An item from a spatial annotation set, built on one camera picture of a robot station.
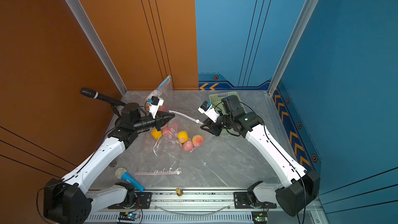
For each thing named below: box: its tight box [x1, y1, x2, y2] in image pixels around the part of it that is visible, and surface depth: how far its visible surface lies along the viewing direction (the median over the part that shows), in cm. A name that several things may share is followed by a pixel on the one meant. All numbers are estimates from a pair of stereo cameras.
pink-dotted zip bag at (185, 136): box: [167, 116, 205, 153], surface depth 82 cm
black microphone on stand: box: [79, 87, 126, 119], surface depth 82 cm
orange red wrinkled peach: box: [191, 134, 204, 147], surface depth 82 cm
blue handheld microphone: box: [115, 167, 146, 193], surface depth 79 cm
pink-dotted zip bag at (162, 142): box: [144, 121, 184, 158], surface depth 91 cm
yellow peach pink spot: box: [177, 131, 189, 144], surface depth 82 cm
